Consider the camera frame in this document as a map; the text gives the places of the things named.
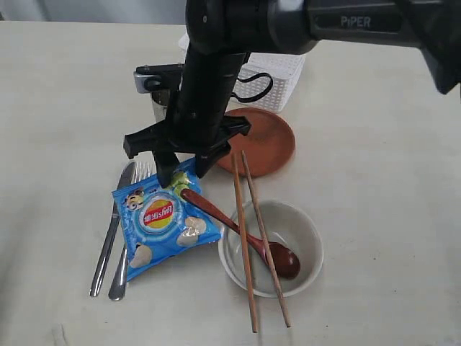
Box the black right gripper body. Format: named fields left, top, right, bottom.
left=123, top=48, right=251, bottom=159

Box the stainless steel fork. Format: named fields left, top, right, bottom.
left=108, top=161, right=151, bottom=301

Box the stainless steel cup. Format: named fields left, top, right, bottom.
left=151, top=89, right=170, bottom=123

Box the stainless steel table knife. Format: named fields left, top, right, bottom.
left=89, top=161, right=136, bottom=297

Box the blue chips snack bag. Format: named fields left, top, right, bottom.
left=112, top=158, right=221, bottom=280

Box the round brown wooden plate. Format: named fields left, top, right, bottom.
left=226, top=107, right=295, bottom=177

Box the brown wooden chopstick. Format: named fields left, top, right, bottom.
left=231, top=154, right=259, bottom=334
left=241, top=150, right=291, bottom=328

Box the white perforated plastic basket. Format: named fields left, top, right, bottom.
left=178, top=32, right=308, bottom=112

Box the white ceramic bowl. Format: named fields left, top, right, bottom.
left=218, top=200, right=323, bottom=298

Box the brown wooden spoon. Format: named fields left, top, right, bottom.
left=180, top=188, right=300, bottom=280

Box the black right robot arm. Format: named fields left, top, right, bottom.
left=123, top=1, right=460, bottom=186

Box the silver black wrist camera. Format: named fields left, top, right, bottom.
left=133, top=63, right=184, bottom=94

